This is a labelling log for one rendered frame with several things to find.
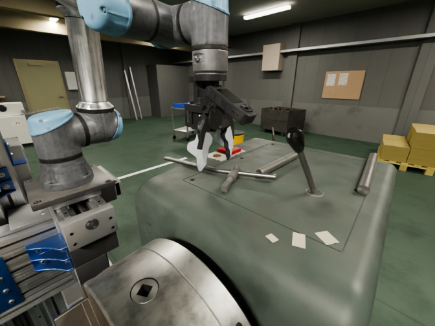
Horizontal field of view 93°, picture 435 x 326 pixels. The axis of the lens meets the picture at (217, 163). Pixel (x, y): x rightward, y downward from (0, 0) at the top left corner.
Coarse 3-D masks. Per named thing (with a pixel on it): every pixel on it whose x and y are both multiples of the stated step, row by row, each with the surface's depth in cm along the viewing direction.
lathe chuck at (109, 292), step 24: (120, 264) 31; (144, 264) 29; (168, 264) 29; (96, 288) 26; (120, 288) 26; (168, 288) 26; (192, 288) 26; (96, 312) 27; (120, 312) 23; (144, 312) 23; (168, 312) 23; (192, 312) 24
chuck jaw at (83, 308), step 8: (80, 304) 28; (88, 304) 29; (64, 312) 28; (72, 312) 27; (80, 312) 28; (88, 312) 28; (56, 320) 26; (64, 320) 27; (72, 320) 27; (80, 320) 28; (88, 320) 28; (96, 320) 28
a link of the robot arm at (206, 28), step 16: (192, 0) 38; (208, 0) 36; (224, 0) 38; (192, 16) 38; (208, 16) 37; (224, 16) 38; (192, 32) 40; (208, 32) 38; (224, 32) 39; (192, 48) 41; (208, 48) 39; (224, 48) 40
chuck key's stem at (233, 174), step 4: (232, 168) 52; (236, 168) 51; (240, 168) 53; (232, 172) 49; (236, 172) 50; (228, 176) 48; (232, 176) 47; (236, 176) 49; (228, 180) 45; (232, 180) 47; (224, 184) 44; (228, 184) 44; (224, 188) 43; (228, 188) 44; (224, 192) 43
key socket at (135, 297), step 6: (144, 282) 26; (150, 282) 26; (156, 282) 26; (132, 288) 26; (138, 288) 26; (144, 288) 26; (150, 288) 26; (156, 288) 26; (132, 294) 25; (138, 294) 25; (144, 294) 27; (150, 294) 25; (156, 294) 25; (132, 300) 24; (138, 300) 24; (144, 300) 24; (150, 300) 24
